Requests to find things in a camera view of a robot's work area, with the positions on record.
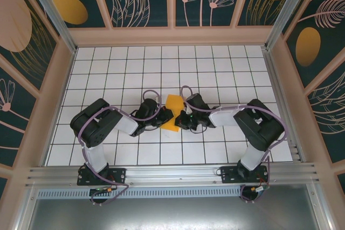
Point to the aluminium side rail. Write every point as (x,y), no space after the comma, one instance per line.
(280,106)

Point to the aluminium frame post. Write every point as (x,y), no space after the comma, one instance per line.
(283,12)
(54,17)

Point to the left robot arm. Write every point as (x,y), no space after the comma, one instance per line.
(94,125)

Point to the grey metal panel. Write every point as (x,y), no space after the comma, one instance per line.
(172,214)

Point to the orange square paper sheet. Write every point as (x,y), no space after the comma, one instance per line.
(173,103)

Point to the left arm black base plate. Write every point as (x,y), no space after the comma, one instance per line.
(118,174)

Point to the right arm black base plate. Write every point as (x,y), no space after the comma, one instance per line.
(229,174)

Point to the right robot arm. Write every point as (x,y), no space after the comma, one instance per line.
(258,127)

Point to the small power connector board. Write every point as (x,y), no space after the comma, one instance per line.
(258,189)
(102,190)

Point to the aluminium mounting rail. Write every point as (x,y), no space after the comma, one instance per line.
(172,173)

